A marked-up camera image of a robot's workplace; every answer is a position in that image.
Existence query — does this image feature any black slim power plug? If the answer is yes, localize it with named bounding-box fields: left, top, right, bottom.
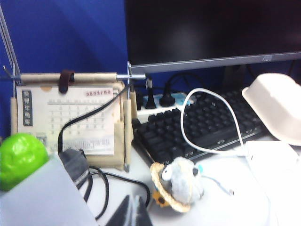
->
left=136, top=92, right=144, bottom=111

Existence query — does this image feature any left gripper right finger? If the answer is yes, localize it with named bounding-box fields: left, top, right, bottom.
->
left=137, top=197, right=154, bottom=226

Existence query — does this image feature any black mechanical keyboard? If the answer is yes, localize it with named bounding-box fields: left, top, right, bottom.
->
left=131, top=90, right=271, bottom=167

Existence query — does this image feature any white power strip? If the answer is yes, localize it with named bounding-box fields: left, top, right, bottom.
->
left=135, top=92, right=197, bottom=123

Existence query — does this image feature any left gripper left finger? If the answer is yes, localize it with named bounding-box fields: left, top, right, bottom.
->
left=103, top=195, right=131, bottom=226

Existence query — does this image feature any bright green round object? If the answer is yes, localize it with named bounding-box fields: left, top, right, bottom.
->
left=0, top=133, right=49, bottom=192

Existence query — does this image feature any white paper bowl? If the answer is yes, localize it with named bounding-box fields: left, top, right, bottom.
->
left=242, top=73, right=301, bottom=147

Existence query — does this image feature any light grey box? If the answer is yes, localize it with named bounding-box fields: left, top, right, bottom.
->
left=0, top=155, right=98, bottom=226

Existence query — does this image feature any black power adapter brick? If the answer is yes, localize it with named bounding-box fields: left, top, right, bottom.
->
left=58, top=148, right=91, bottom=189

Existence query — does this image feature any black angular power plug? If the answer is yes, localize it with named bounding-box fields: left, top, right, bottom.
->
left=145, top=93, right=157, bottom=110

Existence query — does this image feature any white charger brick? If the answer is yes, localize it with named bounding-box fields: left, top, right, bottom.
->
left=244, top=140, right=300, bottom=175

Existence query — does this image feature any black round plug with cable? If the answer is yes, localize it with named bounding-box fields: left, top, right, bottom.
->
left=159, top=72, right=206, bottom=106

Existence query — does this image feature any beige canvas desk calendar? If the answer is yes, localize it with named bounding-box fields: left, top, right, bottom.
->
left=2, top=61, right=147, bottom=172

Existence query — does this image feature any thick black power cable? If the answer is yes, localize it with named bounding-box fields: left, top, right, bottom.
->
left=83, top=164, right=151, bottom=221

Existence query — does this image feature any grey plush with straw hat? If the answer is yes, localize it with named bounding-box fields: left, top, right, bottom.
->
left=150, top=156, right=206, bottom=213

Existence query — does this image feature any black computer monitor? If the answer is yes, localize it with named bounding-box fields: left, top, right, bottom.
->
left=124, top=0, right=301, bottom=87

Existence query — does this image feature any aluminium partition post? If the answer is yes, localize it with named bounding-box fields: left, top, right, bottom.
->
left=0, top=4, right=22, bottom=80

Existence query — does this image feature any thin black adapter cable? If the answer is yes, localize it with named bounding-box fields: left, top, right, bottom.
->
left=57, top=87, right=127, bottom=154

